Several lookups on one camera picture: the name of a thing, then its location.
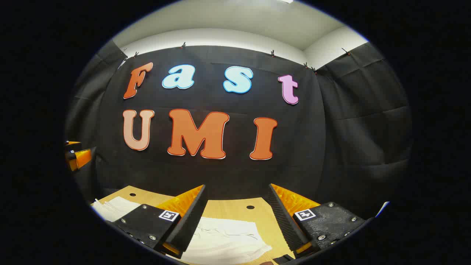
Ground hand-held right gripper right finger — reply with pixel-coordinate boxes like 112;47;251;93
268;183;368;255

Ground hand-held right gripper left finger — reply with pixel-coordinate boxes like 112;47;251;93
110;184;208;259

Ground white jeans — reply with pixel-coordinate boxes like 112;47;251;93
91;197;273;265

